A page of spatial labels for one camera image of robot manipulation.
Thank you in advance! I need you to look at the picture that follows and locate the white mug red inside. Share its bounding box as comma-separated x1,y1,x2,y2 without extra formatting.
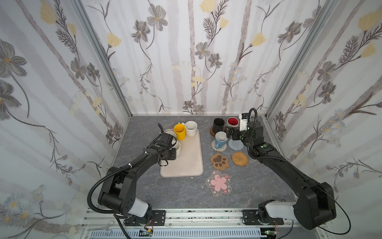
226,117,240,127

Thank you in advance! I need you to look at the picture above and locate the blue grey woven coaster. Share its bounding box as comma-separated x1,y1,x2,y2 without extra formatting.
228,139,244,151

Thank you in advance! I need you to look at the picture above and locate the white mug blue handle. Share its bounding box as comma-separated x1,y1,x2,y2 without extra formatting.
215,131,227,147

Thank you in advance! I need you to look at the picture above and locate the plain white mug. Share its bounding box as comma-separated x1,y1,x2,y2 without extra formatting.
174,141,181,157

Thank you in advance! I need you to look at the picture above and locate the black ceramic mug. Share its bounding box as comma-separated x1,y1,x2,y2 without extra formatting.
212,118,225,134

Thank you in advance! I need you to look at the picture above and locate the brown cork round coaster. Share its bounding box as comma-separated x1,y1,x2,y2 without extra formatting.
210,127,215,137

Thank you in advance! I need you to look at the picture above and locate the woven multicolour round coaster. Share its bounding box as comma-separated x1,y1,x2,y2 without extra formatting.
211,141,227,152

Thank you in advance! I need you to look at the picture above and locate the rattan wicker round coaster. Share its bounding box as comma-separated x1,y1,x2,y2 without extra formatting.
231,152,249,166

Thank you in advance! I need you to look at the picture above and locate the yellow mug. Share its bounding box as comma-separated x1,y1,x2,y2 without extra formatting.
173,123,186,141

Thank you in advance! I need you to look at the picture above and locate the beige serving tray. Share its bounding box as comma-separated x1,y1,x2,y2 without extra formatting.
160,130,204,178

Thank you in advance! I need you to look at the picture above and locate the brown paw coaster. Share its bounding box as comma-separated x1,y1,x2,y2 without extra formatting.
210,153,229,171

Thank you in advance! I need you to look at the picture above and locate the pink flower coaster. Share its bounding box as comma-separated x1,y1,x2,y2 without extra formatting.
206,170,232,197

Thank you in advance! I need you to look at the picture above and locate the lavender mug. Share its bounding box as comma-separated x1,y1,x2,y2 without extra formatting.
165,130,177,138

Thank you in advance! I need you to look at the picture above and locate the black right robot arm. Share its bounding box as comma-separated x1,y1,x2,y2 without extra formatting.
225,122,337,230

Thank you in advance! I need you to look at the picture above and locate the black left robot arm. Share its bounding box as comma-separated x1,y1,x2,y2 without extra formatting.
87,132,177,221

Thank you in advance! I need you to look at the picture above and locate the white speckled cup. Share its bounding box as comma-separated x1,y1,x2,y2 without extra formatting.
185,120,198,137

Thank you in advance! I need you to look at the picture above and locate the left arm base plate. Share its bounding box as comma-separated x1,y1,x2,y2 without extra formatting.
123,210,166,226

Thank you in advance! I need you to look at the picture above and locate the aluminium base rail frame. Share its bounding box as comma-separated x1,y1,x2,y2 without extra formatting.
81,208,332,239

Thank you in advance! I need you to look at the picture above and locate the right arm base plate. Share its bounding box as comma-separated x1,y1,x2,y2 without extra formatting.
242,209,284,226

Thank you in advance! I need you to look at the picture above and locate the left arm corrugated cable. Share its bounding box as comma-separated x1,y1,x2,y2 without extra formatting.
86,162,133,239

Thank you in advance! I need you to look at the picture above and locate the aluminium corner post right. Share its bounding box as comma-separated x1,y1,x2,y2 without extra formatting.
265,0,338,119

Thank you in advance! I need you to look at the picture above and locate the aluminium corner post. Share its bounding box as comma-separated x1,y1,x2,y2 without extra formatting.
265,0,338,119
71,0,133,118

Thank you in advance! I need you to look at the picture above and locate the aluminium corner post left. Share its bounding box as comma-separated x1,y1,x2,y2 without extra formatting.
71,0,133,118

